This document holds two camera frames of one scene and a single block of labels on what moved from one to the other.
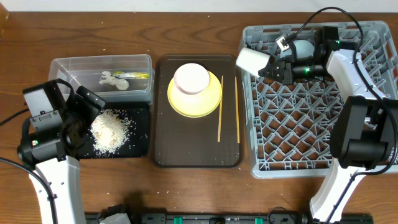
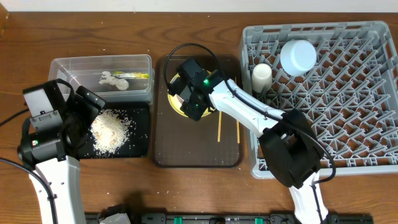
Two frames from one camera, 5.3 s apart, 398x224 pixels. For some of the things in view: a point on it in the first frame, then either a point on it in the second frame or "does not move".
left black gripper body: x=88 y=101 does not move
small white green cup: x=251 y=61 to x=261 y=77
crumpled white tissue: x=106 y=78 does not move
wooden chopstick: x=220 y=110 does not move
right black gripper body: x=305 y=68 to x=193 y=109
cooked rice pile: x=109 y=130 does not move
